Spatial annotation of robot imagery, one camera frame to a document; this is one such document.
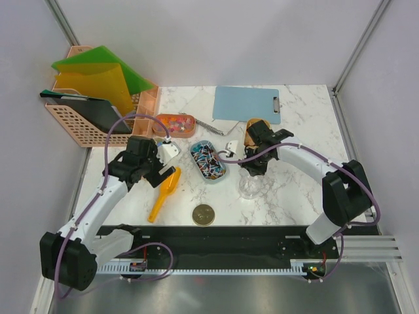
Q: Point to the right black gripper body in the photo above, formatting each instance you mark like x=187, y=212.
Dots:
x=258, y=165

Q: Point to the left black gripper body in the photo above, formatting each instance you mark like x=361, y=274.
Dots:
x=151, y=163

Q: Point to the orange plastic scoop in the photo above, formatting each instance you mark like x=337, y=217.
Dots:
x=167, y=188

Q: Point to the blue tray of lollipops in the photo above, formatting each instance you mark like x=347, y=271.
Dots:
x=204, y=158

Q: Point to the clear plastic jar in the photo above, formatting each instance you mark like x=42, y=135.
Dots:
x=250, y=187

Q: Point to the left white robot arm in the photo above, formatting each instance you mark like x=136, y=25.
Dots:
x=73, y=254

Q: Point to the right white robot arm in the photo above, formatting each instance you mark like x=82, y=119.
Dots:
x=346, y=193

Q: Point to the yellow tray jelly candies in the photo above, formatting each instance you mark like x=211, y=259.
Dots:
x=247, y=139

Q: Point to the pink tray star candies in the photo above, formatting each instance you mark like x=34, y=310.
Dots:
x=178, y=125

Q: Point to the blue clipboard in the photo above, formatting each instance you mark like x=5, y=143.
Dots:
x=242, y=104

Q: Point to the gold jar lid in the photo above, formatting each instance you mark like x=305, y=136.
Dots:
x=203, y=215

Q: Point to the pink file organizer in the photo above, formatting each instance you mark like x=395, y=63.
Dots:
x=87, y=135

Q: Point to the black folder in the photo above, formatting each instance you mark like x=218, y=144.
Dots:
x=99, y=112

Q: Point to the white spiral notebook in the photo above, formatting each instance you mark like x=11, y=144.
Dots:
x=201, y=108

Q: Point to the yellow plastic folder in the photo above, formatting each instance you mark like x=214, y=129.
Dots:
x=106, y=84

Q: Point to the green plastic folder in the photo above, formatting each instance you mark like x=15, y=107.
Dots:
x=100, y=57

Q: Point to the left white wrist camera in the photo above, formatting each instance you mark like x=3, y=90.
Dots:
x=167, y=151

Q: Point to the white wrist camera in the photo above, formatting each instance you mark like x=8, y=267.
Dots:
x=167, y=151
x=231, y=148

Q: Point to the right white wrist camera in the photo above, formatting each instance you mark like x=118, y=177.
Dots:
x=231, y=148

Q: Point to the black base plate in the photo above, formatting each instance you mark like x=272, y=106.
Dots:
x=229, y=246

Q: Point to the white cable duct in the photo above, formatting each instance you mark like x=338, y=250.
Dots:
x=132, y=267

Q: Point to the aluminium frame rail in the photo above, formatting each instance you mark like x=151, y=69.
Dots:
x=354, y=247

